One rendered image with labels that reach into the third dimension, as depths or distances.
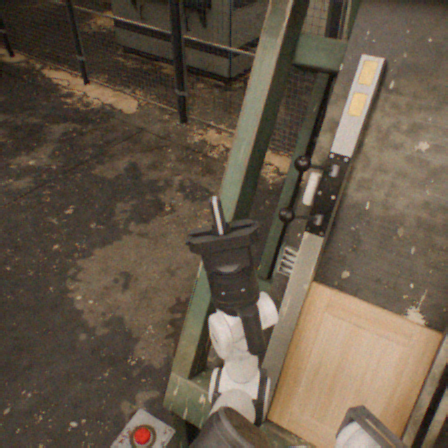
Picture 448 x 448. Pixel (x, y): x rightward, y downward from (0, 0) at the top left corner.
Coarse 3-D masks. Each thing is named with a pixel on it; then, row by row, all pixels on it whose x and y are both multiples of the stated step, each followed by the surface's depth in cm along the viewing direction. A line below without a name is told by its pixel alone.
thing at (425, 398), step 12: (444, 336) 97; (444, 348) 96; (432, 360) 102; (444, 360) 96; (432, 372) 98; (444, 372) 100; (432, 384) 98; (444, 384) 100; (420, 396) 99; (432, 396) 102; (444, 396) 97; (420, 408) 99; (432, 408) 102; (444, 408) 97; (408, 420) 104; (420, 420) 100; (432, 420) 99; (408, 432) 101; (420, 432) 103; (432, 432) 99; (408, 444) 101; (420, 444) 102; (432, 444) 99
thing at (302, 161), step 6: (300, 156) 97; (306, 156) 97; (294, 162) 98; (300, 162) 97; (306, 162) 97; (300, 168) 97; (306, 168) 97; (318, 168) 101; (324, 168) 102; (330, 168) 103; (336, 168) 103; (330, 174) 104; (336, 174) 104
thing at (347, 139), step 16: (384, 64) 100; (352, 96) 102; (368, 96) 101; (368, 112) 103; (352, 128) 103; (336, 144) 105; (352, 144) 103; (352, 160) 106; (336, 208) 109; (304, 240) 110; (320, 240) 109; (304, 256) 111; (320, 256) 112; (304, 272) 111; (288, 288) 114; (304, 288) 112; (288, 304) 114; (288, 320) 114; (272, 336) 117; (288, 336) 115; (272, 352) 117; (272, 368) 118; (272, 384) 118
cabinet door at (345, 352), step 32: (320, 288) 112; (320, 320) 113; (352, 320) 109; (384, 320) 106; (288, 352) 118; (320, 352) 114; (352, 352) 110; (384, 352) 107; (416, 352) 104; (288, 384) 118; (320, 384) 115; (352, 384) 111; (384, 384) 108; (416, 384) 104; (288, 416) 119; (320, 416) 116; (384, 416) 108
